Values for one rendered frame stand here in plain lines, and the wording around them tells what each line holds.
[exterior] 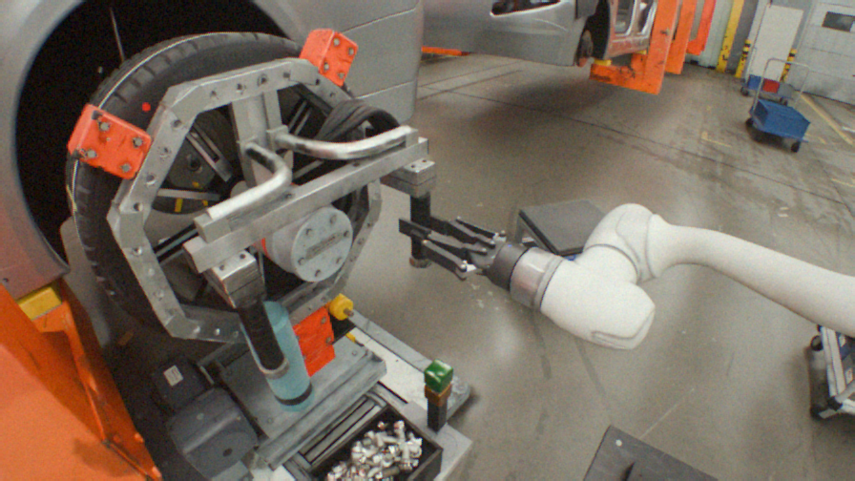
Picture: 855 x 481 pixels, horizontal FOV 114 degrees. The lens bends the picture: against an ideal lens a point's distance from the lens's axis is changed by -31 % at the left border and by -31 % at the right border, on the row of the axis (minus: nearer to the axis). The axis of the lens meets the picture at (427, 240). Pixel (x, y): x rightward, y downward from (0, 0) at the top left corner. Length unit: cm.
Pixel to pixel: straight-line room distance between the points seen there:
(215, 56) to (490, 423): 128
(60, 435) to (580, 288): 72
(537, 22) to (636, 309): 262
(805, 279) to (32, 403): 90
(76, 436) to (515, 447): 116
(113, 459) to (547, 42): 306
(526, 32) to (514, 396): 240
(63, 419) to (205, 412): 50
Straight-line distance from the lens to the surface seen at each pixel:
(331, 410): 126
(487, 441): 136
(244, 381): 131
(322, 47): 75
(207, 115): 118
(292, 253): 61
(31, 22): 98
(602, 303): 54
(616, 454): 110
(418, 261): 73
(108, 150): 61
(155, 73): 70
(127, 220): 64
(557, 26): 306
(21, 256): 107
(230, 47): 74
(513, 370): 153
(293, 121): 84
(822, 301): 52
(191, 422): 106
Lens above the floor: 122
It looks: 35 degrees down
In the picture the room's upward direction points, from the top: straight up
